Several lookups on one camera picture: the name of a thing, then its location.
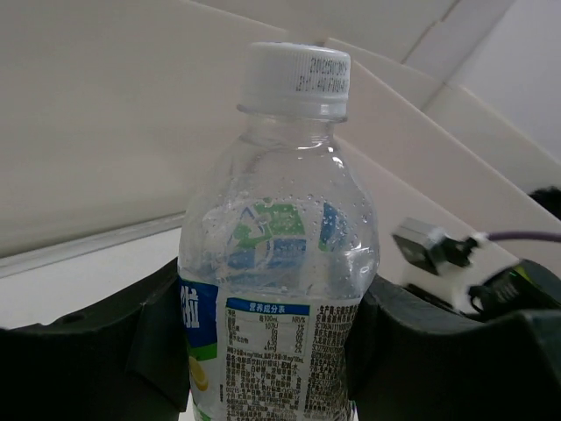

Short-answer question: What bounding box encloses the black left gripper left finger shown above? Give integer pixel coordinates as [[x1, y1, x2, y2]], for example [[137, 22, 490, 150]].
[[1, 260, 189, 420]]

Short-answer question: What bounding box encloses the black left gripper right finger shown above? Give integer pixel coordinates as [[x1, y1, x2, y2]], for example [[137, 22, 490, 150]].
[[345, 277, 560, 420]]

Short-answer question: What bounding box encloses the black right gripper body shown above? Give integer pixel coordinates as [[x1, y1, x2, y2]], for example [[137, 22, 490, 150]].
[[468, 260, 560, 314]]

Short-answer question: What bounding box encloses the clear bottle blue yellow label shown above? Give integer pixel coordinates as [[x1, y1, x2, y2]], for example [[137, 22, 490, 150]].
[[178, 42, 380, 420]]

